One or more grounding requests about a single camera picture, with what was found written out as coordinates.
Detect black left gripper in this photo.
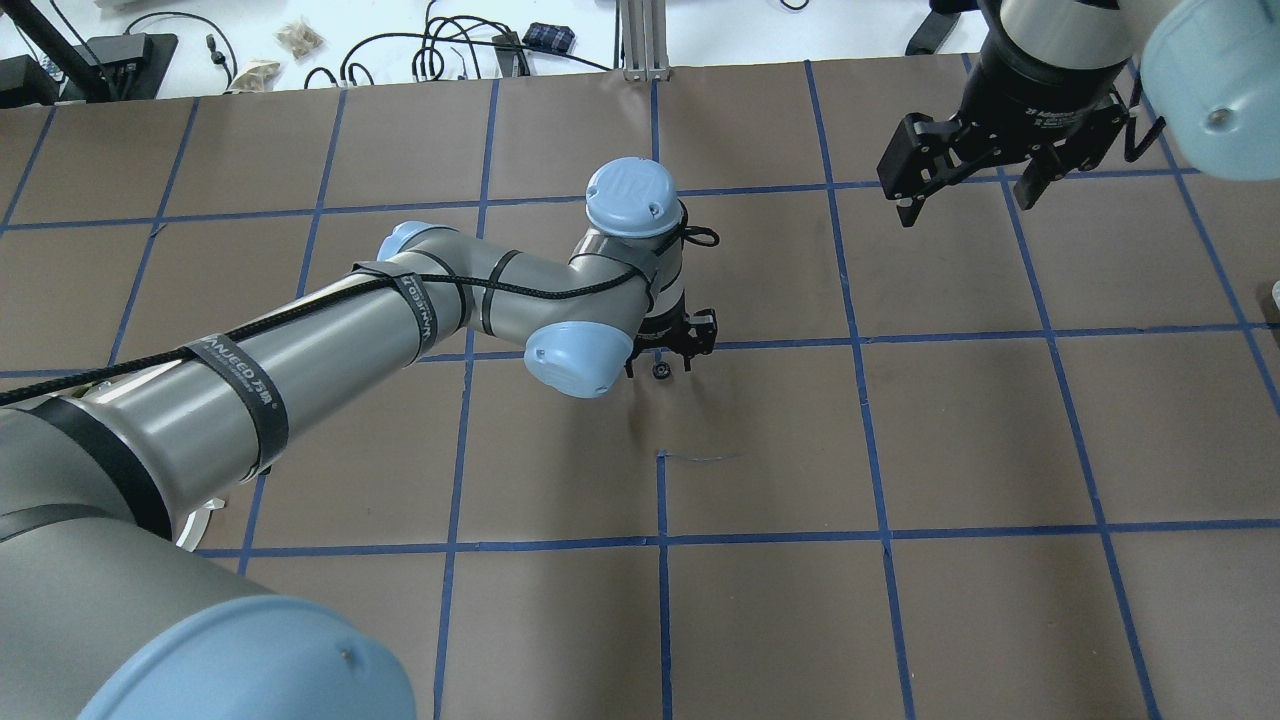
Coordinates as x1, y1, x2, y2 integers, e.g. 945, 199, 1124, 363
625, 307, 719, 379

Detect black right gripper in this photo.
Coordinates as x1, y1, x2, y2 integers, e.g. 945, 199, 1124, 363
876, 40, 1124, 228

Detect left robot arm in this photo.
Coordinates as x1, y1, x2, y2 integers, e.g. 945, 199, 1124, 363
1, 158, 719, 719

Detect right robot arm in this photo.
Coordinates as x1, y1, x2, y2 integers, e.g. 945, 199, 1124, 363
877, 1, 1279, 227

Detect black power adapter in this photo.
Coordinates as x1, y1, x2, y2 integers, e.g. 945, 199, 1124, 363
904, 12, 960, 56

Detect blue checkered pouch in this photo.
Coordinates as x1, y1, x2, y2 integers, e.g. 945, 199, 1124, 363
521, 22, 577, 55

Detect brown packet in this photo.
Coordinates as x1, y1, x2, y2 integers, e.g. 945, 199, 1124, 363
227, 60, 282, 94
274, 18, 325, 59

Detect white curved plastic clip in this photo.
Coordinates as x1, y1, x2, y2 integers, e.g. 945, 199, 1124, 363
174, 497, 225, 552

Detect aluminium frame post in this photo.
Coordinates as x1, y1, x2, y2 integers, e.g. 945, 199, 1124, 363
614, 0, 671, 82

